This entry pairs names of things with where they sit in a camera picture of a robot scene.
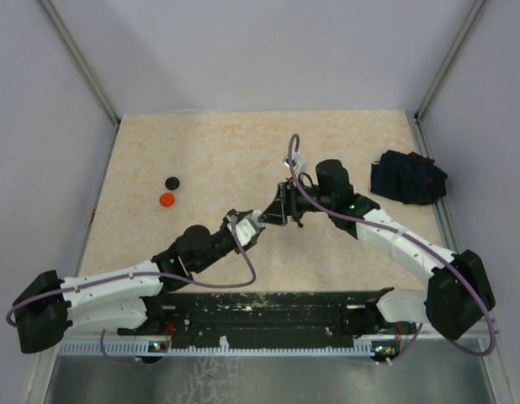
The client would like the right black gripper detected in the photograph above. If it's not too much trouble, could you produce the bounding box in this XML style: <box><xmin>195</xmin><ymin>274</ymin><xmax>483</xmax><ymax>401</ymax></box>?
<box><xmin>258</xmin><ymin>176</ymin><xmax>334</xmax><ymax>226</ymax></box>

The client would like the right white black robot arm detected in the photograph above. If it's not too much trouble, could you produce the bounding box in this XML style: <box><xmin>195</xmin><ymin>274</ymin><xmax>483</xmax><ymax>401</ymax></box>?
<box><xmin>260</xmin><ymin>155</ymin><xmax>495</xmax><ymax>341</ymax></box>

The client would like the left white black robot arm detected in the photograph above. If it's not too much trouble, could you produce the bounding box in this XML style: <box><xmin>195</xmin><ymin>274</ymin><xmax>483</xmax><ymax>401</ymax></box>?
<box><xmin>7</xmin><ymin>210</ymin><xmax>265</xmax><ymax>354</ymax></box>

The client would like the dark navy crumpled cloth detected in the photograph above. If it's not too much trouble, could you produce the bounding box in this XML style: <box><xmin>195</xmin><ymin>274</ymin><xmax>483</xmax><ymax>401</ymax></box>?
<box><xmin>370</xmin><ymin>150</ymin><xmax>448</xmax><ymax>205</ymax></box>

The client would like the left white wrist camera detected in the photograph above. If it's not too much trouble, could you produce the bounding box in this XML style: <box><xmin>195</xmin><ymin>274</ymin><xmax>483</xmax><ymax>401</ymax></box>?
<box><xmin>227</xmin><ymin>210</ymin><xmax>265</xmax><ymax>247</ymax></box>

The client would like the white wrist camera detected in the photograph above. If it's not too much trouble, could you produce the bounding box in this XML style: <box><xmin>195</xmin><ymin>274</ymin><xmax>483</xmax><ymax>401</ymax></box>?
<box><xmin>282</xmin><ymin>151</ymin><xmax>307</xmax><ymax>175</ymax></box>
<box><xmin>227</xmin><ymin>210</ymin><xmax>265</xmax><ymax>247</ymax></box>

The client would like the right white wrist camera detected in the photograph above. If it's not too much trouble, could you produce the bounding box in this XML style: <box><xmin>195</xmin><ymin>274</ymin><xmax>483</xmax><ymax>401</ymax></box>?
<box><xmin>282</xmin><ymin>151</ymin><xmax>307</xmax><ymax>175</ymax></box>

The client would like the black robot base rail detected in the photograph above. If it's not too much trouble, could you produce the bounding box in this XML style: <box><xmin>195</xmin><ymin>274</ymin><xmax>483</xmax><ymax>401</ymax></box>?
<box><xmin>118</xmin><ymin>290</ymin><xmax>417</xmax><ymax>349</ymax></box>

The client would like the right aluminium frame post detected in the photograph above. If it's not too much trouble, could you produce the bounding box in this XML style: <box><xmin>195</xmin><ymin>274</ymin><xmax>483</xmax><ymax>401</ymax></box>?
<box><xmin>413</xmin><ymin>0</ymin><xmax>488</xmax><ymax>123</ymax></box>

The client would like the aluminium frame post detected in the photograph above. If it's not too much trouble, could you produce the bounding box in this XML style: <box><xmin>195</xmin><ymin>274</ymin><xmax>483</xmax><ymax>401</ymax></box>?
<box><xmin>35</xmin><ymin>0</ymin><xmax>120</xmax><ymax>127</ymax></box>
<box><xmin>413</xmin><ymin>0</ymin><xmax>488</xmax><ymax>123</ymax></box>

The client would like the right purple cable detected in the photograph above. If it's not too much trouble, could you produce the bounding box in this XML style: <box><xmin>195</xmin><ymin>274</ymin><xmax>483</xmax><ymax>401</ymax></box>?
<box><xmin>287</xmin><ymin>133</ymin><xmax>497</xmax><ymax>359</ymax></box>

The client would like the white slotted cable duct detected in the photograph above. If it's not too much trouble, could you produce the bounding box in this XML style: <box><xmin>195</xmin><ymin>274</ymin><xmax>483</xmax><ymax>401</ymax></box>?
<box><xmin>57</xmin><ymin>336</ymin><xmax>381</xmax><ymax>359</ymax></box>

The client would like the left aluminium frame post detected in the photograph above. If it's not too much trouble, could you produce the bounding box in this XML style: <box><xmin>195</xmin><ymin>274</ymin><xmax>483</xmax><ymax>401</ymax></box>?
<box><xmin>35</xmin><ymin>0</ymin><xmax>120</xmax><ymax>127</ymax></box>

